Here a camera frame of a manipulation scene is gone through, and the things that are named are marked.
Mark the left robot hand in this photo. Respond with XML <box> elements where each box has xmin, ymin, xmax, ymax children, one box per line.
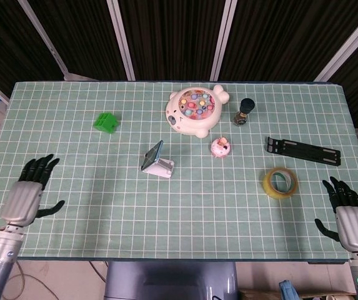
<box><xmin>2</xmin><ymin>153</ymin><xmax>66</xmax><ymax>228</ymax></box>

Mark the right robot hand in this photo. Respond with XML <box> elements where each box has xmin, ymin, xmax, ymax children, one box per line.
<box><xmin>314</xmin><ymin>176</ymin><xmax>358</xmax><ymax>252</ymax></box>

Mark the black smartphone with blue case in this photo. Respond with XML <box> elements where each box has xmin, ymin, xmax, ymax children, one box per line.
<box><xmin>141</xmin><ymin>140</ymin><xmax>164</xmax><ymax>171</ymax></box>

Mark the white folding phone stand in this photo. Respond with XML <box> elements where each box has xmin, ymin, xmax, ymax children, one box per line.
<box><xmin>140</xmin><ymin>157</ymin><xmax>176</xmax><ymax>179</ymax></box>

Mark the yellow packing tape roll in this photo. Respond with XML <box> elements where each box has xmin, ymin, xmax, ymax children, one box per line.
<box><xmin>262</xmin><ymin>166</ymin><xmax>299</xmax><ymax>199</ymax></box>

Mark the blue cloth object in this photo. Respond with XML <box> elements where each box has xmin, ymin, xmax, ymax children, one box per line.
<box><xmin>278</xmin><ymin>280</ymin><xmax>299</xmax><ymax>300</ymax></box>

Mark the green plastic block toy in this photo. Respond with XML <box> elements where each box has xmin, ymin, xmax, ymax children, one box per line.
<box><xmin>92</xmin><ymin>112</ymin><xmax>120</xmax><ymax>134</ymax></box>

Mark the green checked tablecloth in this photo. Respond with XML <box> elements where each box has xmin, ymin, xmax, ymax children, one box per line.
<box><xmin>0</xmin><ymin>81</ymin><xmax>358</xmax><ymax>261</ymax></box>

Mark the pink toy cake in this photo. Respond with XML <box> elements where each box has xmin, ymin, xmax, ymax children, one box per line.
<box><xmin>211</xmin><ymin>136</ymin><xmax>231</xmax><ymax>159</ymax></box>

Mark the pepper grinder bottle black cap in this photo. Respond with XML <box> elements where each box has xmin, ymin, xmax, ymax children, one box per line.
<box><xmin>232</xmin><ymin>97</ymin><xmax>256</xmax><ymax>127</ymax></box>

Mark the grey robot torso base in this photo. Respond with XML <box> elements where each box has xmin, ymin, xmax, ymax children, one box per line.
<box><xmin>103</xmin><ymin>261</ymin><xmax>239</xmax><ymax>300</ymax></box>

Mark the white seal fishing toy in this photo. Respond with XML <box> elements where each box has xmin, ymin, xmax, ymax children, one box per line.
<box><xmin>165</xmin><ymin>84</ymin><xmax>231</xmax><ymax>139</ymax></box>

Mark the black folding bracket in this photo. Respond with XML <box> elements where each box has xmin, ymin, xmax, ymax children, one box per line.
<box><xmin>266</xmin><ymin>136</ymin><xmax>342</xmax><ymax>166</ymax></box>

